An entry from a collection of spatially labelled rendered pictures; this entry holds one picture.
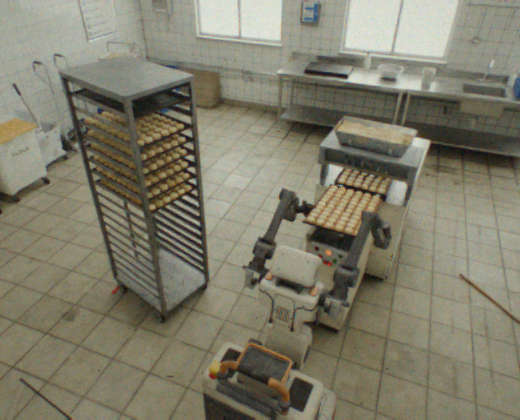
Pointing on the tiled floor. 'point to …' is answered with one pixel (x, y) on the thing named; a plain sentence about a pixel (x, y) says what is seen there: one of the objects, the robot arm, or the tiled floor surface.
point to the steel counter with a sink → (490, 93)
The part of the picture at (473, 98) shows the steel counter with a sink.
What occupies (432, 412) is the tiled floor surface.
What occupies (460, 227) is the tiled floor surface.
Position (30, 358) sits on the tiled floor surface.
